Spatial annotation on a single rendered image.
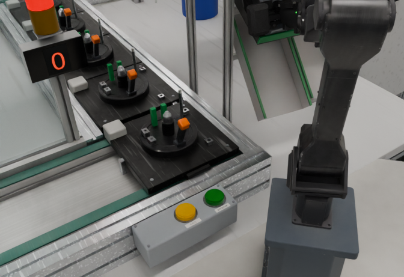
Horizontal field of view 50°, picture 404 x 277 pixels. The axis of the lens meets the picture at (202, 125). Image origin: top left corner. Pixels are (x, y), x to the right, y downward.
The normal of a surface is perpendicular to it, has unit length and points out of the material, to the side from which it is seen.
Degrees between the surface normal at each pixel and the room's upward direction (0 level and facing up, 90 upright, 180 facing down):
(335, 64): 110
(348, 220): 0
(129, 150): 0
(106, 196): 0
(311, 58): 45
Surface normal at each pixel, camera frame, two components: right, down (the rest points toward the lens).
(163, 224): -0.03, -0.79
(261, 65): 0.25, -0.17
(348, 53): -0.12, 0.84
